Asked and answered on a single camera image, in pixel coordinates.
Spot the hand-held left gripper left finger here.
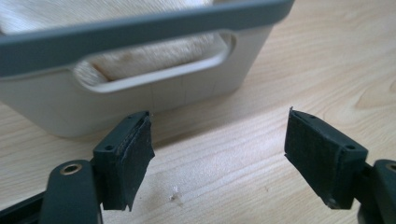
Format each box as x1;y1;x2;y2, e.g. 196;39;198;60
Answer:
92;110;156;212

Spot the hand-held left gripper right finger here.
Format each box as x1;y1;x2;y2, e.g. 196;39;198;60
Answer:
284;106;369;210

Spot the white basket with grey rim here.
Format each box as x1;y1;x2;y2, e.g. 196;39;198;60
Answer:
0;0;295;138

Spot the cream knitted cloth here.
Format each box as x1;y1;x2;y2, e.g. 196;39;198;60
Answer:
0;0;230;87

